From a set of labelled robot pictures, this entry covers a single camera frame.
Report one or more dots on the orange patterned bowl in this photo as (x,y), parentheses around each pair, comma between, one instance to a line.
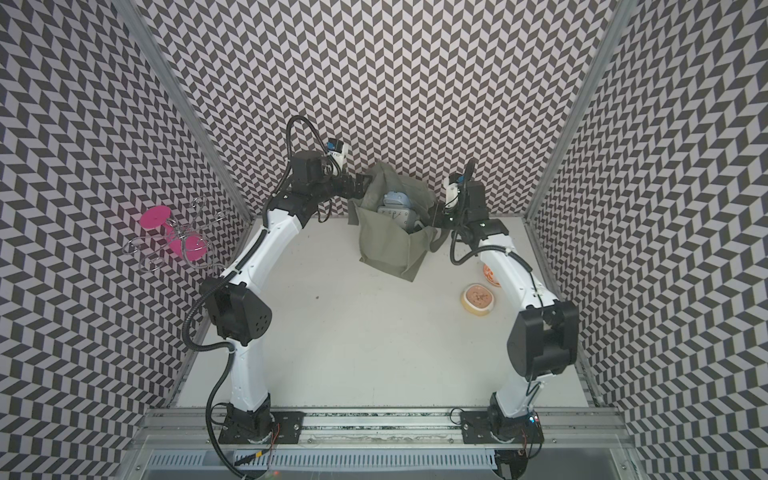
(490,277)

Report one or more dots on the orange round clock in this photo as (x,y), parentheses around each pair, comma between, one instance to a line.
(477,300)

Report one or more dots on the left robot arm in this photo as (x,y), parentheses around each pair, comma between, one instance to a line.
(230,313)

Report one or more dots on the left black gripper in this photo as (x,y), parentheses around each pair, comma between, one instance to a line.
(359,188)

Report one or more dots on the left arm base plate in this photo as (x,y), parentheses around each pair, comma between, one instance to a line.
(262,428)

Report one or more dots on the green rectangular analog clock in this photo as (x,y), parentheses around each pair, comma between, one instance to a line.
(405,218)

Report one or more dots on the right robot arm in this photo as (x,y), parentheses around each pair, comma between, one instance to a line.
(543,340)

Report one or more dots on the green canvas bag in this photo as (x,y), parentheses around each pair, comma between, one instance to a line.
(385,245)

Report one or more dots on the aluminium front rail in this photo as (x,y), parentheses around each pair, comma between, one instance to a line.
(447,427)

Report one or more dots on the blue square alarm clock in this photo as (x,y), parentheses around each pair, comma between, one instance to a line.
(394,199)

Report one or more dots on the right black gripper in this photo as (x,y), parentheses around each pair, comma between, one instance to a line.
(439,215)

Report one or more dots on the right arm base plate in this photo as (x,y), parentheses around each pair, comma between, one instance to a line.
(484,427)

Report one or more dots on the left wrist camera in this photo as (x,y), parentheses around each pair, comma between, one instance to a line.
(338,150)

